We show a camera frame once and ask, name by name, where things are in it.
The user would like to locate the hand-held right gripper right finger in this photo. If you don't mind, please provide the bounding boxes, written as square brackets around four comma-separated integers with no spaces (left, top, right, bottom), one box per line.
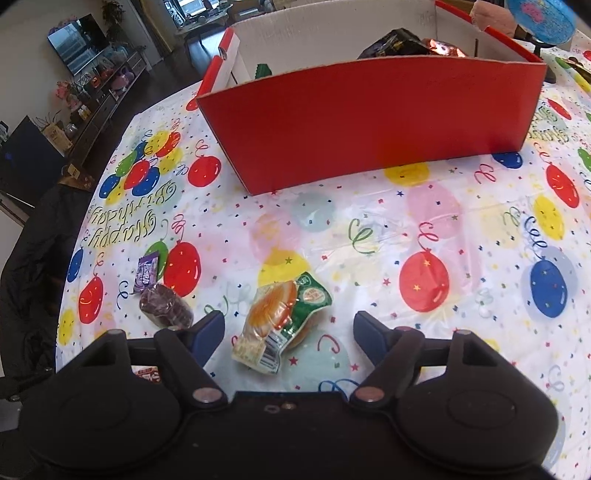
[349,310,520,408]

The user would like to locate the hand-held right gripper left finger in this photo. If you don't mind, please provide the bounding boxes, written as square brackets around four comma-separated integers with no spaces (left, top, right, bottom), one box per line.
[69,310,229,409]

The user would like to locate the green white bun packet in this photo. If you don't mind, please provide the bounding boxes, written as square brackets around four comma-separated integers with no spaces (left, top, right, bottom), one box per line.
[231,271,333,374]

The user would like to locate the red cardboard box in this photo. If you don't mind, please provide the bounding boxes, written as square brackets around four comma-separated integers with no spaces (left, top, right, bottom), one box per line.
[196,0,548,197]

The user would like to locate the black snack packet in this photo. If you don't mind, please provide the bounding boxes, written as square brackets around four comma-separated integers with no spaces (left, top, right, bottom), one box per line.
[358,28,432,60]

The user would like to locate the brown foil snack bag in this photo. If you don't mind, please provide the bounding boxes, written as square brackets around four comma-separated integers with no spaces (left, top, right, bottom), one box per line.
[422,39,467,59]

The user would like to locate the round brown cake packet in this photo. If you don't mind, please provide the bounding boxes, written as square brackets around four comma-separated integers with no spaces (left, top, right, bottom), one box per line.
[139,283,195,329]

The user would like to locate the purple candy wrapper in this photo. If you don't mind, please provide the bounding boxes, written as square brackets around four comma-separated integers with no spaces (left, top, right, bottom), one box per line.
[133,251,160,294]

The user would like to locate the balloon print tablecloth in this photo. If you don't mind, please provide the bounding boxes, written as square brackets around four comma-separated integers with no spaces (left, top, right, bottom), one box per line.
[54,46,591,462]

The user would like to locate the dark cloth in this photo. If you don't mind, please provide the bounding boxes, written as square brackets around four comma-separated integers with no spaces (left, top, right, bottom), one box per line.
[0,185,93,402]

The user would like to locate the dark television cabinet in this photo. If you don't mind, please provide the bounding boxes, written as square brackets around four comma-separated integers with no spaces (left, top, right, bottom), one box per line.
[60,48,148,171]

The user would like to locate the small cardboard box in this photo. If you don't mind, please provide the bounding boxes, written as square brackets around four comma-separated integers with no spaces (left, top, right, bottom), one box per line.
[41,121,75,153]

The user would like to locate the dark blue cabinet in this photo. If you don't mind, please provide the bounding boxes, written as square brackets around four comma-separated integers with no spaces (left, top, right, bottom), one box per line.
[0,115,65,204]

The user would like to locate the cluttered desk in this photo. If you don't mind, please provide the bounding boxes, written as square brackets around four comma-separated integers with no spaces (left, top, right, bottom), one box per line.
[173,0,278,38]

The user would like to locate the flat screen television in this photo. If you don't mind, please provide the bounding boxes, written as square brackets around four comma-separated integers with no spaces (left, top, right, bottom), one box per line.
[47,13,112,77]

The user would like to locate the potted plant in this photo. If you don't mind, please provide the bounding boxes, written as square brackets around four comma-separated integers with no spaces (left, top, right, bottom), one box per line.
[102,0,127,28]

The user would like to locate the pink cloth item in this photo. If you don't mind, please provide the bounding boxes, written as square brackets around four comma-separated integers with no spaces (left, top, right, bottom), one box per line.
[472,0,515,38]

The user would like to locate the blue globe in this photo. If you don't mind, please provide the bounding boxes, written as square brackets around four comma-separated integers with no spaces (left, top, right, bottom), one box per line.
[505,0,578,58]

